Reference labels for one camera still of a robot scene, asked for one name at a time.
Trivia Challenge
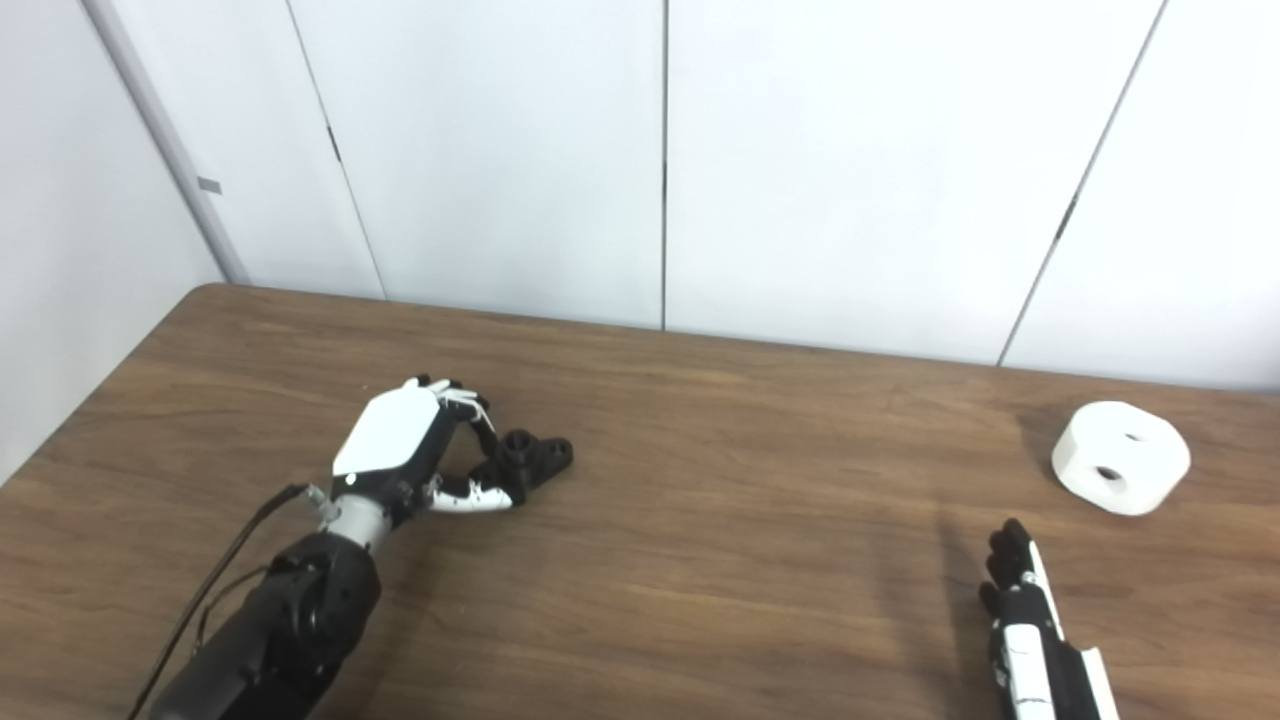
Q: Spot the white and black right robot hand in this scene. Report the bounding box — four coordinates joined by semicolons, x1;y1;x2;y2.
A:
978;518;1121;720

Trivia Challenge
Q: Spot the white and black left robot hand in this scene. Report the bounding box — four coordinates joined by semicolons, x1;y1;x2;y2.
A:
331;376;516;521

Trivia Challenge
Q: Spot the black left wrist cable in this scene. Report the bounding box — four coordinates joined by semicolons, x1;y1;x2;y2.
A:
125;483;336;720

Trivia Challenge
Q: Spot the grey wall corner post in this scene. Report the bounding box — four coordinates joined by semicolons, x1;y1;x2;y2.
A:
82;0;251;286

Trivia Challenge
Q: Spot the round white plastic piece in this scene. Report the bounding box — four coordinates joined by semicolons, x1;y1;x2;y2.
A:
1051;401;1192;517

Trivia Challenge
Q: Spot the black plastic flanged holder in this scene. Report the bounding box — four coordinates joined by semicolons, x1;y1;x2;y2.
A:
470;429;575;506

